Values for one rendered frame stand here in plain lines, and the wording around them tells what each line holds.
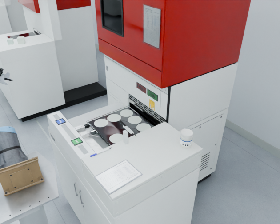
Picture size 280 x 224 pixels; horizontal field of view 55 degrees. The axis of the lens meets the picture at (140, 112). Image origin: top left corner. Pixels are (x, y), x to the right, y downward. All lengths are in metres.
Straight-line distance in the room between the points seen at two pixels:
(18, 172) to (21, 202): 0.16
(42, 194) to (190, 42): 1.22
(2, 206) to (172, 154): 0.96
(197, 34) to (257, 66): 1.45
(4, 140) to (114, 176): 0.63
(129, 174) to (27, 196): 0.58
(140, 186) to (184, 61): 0.80
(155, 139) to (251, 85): 1.74
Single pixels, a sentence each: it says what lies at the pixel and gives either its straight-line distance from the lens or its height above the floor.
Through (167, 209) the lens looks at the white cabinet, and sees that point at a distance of 1.77.
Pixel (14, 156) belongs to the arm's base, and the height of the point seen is 1.02.
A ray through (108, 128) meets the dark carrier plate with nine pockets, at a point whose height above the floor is 0.90.
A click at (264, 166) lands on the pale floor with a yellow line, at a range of 3.14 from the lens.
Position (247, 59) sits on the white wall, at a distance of 3.11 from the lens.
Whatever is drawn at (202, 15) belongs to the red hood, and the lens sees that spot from 1.71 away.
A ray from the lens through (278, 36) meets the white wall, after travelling 2.90.
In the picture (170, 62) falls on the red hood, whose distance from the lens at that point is 1.63.
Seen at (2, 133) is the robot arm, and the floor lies 1.12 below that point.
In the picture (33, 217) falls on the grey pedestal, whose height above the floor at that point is 0.58.
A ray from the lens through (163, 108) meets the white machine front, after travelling 1.80.
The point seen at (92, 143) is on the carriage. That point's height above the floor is 0.88.
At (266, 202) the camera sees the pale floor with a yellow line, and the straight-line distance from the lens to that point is 2.80.
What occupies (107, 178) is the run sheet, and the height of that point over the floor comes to 0.97.
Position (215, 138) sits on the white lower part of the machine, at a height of 0.53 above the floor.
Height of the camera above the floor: 2.01
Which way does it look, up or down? 33 degrees down
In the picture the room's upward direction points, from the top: straight up
